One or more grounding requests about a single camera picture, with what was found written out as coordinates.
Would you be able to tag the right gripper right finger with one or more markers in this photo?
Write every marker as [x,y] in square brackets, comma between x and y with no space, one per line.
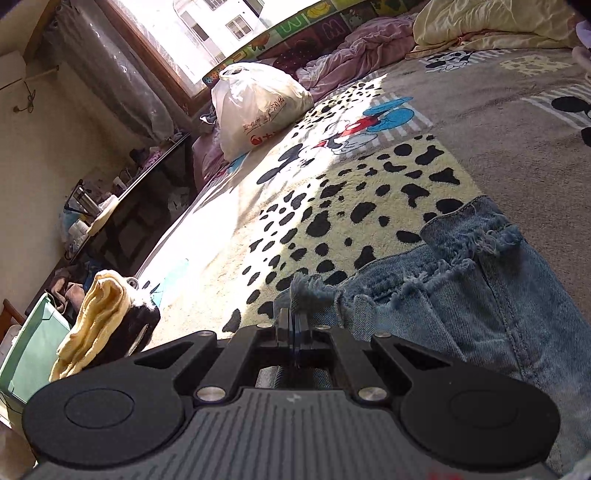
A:
[336,348]

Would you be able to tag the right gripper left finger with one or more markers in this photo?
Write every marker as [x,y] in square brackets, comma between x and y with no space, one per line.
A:
[230,365]

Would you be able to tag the blue denim jacket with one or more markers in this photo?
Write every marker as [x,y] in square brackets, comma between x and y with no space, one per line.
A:
[475,290]

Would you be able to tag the folded dark brown garment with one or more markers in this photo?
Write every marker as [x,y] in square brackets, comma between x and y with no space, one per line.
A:
[133,333]

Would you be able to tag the folded yellow blanket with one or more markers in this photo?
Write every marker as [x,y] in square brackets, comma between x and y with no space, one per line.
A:
[102,311]

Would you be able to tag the dark side table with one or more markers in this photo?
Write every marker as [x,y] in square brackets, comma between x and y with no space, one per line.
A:
[146,209]

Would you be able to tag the green plastic storage bin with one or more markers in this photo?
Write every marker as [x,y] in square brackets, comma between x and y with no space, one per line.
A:
[30,359]

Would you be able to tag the Mickey Mouse plush blanket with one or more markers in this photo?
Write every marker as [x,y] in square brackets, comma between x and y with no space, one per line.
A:
[358,177]

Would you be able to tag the steel thermos flask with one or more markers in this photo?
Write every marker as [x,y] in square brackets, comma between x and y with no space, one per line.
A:
[87,204]

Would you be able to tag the white plastic bag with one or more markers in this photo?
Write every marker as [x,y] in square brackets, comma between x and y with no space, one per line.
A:
[252,103]

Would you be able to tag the pink crumpled bedsheet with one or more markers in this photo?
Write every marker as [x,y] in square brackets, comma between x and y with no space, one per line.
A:
[360,55]

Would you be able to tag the translucent window curtain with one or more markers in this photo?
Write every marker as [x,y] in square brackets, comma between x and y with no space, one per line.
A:
[83,37]

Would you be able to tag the cream quilted duvet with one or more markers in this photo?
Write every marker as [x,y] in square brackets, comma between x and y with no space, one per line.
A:
[490,25]

